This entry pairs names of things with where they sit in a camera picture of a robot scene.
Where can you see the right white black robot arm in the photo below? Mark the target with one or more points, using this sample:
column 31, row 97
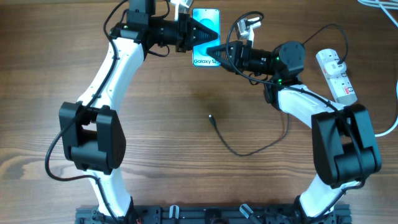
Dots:
column 345, row 151

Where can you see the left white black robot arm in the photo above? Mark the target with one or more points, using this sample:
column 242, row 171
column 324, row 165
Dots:
column 91, row 132

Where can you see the turquoise Galaxy smartphone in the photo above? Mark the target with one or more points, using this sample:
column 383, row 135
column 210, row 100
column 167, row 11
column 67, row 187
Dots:
column 199, row 56

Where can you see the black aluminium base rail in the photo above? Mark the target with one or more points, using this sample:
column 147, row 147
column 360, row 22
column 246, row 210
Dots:
column 214, row 214

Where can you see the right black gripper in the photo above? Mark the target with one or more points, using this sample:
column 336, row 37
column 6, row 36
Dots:
column 242, row 53

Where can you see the white charger plug adapter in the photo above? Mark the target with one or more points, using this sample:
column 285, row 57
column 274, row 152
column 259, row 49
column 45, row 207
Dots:
column 332, row 69

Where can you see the white power strip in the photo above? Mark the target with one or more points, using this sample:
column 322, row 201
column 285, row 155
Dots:
column 340, row 86

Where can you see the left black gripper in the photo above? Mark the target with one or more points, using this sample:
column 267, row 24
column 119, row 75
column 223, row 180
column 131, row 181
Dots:
column 189, row 25

